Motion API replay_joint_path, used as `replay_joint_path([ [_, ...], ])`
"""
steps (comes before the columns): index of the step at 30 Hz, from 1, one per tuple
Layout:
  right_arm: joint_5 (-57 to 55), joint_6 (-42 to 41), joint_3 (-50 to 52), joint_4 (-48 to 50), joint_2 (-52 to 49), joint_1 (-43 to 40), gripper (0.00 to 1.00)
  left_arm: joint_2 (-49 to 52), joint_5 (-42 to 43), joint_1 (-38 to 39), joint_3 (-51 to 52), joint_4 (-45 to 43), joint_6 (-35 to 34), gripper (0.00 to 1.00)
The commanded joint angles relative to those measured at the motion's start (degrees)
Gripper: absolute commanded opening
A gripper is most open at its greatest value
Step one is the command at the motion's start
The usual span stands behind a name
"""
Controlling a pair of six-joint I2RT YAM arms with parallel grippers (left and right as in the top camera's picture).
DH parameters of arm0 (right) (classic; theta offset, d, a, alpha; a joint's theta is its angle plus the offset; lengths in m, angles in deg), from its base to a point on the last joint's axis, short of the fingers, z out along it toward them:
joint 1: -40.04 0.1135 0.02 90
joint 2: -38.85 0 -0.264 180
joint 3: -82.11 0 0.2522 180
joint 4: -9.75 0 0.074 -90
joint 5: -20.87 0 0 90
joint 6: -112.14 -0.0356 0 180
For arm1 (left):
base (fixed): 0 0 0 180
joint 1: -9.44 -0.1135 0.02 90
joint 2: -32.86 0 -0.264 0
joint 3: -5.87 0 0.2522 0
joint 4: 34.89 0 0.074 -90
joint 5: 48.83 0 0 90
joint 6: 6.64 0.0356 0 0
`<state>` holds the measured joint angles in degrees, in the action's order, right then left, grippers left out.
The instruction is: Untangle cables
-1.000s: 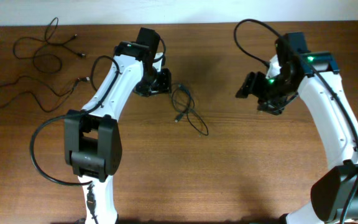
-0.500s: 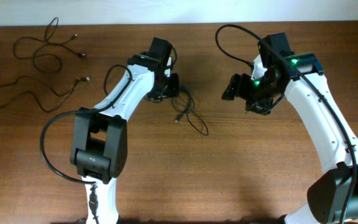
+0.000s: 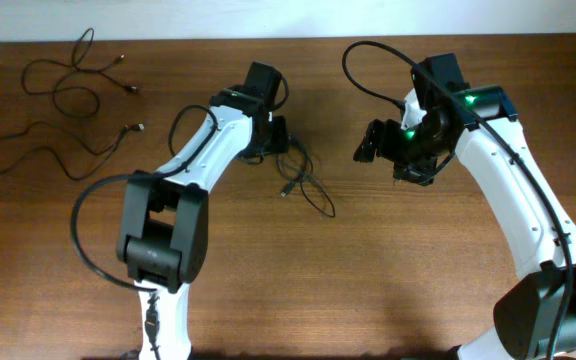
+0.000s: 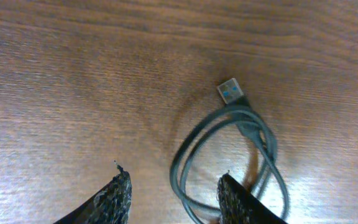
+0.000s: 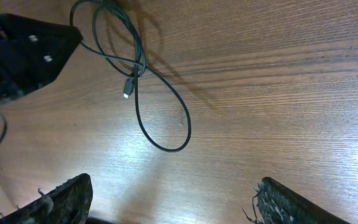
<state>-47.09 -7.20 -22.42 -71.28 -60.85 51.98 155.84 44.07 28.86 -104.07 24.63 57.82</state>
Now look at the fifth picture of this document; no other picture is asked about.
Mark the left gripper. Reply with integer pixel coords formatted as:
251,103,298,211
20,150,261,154
0,14,83,101

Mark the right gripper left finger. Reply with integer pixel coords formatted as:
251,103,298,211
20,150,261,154
0,173,93,224

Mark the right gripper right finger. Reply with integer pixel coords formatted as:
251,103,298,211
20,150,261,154
246,177,347,224

